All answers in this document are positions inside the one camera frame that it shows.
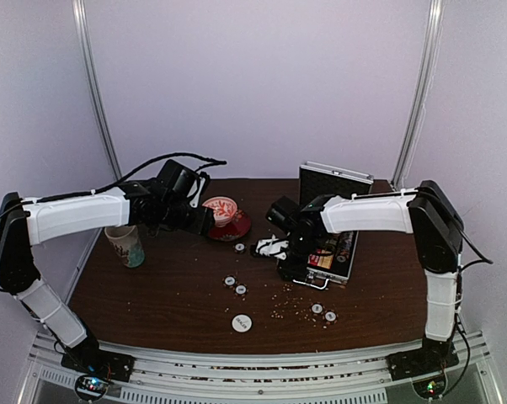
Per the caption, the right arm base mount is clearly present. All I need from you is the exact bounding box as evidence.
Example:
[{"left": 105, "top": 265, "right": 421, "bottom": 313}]
[{"left": 386, "top": 336, "right": 459, "bottom": 401}]

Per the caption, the black white chip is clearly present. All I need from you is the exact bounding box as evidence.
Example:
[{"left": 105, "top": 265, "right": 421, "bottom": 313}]
[
  {"left": 234, "top": 284, "right": 248, "bottom": 296},
  {"left": 311, "top": 303, "right": 323, "bottom": 314},
  {"left": 222, "top": 275, "right": 237, "bottom": 288}
]

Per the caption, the white dealer button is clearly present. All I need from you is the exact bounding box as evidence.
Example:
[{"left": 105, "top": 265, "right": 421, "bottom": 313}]
[{"left": 231, "top": 314, "right": 253, "bottom": 333}]

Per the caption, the chip stack right in case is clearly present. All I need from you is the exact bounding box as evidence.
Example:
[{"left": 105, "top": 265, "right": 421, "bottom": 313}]
[{"left": 335, "top": 231, "right": 357, "bottom": 263}]

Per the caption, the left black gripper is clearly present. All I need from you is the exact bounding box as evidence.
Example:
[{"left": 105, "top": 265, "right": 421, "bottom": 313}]
[{"left": 160, "top": 197, "right": 215, "bottom": 236}]

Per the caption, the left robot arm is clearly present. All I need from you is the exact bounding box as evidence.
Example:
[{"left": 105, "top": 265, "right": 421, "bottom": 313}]
[{"left": 0, "top": 156, "right": 214, "bottom": 374}]

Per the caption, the front aluminium rail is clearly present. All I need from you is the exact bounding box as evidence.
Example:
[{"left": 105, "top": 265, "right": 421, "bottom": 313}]
[{"left": 13, "top": 332, "right": 507, "bottom": 403}]

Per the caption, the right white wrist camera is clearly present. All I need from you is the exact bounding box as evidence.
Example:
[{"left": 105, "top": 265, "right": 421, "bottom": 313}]
[{"left": 250, "top": 235, "right": 289, "bottom": 260}]

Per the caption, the white floral ceramic mug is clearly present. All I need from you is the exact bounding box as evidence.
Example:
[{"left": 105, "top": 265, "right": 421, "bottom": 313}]
[{"left": 104, "top": 226, "right": 145, "bottom": 268}]

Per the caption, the right aluminium frame post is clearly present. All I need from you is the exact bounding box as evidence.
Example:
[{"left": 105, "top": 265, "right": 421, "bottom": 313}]
[{"left": 391, "top": 0, "right": 445, "bottom": 189}]

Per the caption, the white orange patterned bowl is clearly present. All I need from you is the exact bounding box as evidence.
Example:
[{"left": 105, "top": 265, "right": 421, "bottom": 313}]
[{"left": 202, "top": 196, "right": 237, "bottom": 227}]

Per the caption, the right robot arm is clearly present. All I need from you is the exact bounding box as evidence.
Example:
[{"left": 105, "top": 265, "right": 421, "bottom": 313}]
[{"left": 255, "top": 180, "right": 470, "bottom": 372}]

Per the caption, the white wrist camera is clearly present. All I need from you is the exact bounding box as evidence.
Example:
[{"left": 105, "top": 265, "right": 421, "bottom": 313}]
[
  {"left": 188, "top": 172, "right": 210, "bottom": 208},
  {"left": 250, "top": 235, "right": 289, "bottom": 260}
]

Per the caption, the black orange chip front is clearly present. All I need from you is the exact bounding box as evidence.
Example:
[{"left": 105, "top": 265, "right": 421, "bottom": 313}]
[{"left": 323, "top": 311, "right": 338, "bottom": 323}]

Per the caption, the red playing card box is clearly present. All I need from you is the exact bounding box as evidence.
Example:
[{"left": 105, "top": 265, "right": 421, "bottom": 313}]
[{"left": 307, "top": 250, "right": 334, "bottom": 269}]

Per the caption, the aluminium frame post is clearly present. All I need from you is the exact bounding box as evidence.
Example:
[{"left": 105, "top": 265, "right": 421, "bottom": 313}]
[
  {"left": 391, "top": 0, "right": 445, "bottom": 189},
  {"left": 72, "top": 0, "right": 122, "bottom": 179}
]

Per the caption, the left aluminium frame post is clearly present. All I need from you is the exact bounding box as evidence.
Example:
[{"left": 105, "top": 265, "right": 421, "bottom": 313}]
[{"left": 72, "top": 0, "right": 122, "bottom": 179}]

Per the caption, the red floral saucer plate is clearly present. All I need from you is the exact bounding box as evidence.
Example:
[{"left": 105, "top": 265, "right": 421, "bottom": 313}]
[{"left": 208, "top": 210, "right": 252, "bottom": 242}]

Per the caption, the black white chip front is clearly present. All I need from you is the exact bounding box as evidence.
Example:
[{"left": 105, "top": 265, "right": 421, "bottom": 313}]
[{"left": 311, "top": 303, "right": 323, "bottom": 314}]

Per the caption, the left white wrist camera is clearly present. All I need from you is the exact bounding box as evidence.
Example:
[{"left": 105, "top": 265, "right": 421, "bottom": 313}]
[{"left": 188, "top": 172, "right": 210, "bottom": 208}]

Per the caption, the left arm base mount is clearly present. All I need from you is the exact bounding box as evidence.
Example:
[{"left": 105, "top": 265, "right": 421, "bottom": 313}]
[{"left": 54, "top": 339, "right": 135, "bottom": 403}]

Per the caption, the black 100 chip near saucer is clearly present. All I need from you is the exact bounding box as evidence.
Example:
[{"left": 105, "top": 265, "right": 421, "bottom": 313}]
[{"left": 234, "top": 242, "right": 246, "bottom": 253}]

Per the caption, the aluminium poker case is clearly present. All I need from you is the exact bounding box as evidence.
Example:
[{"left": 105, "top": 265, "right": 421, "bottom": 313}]
[{"left": 294, "top": 161, "right": 374, "bottom": 290}]

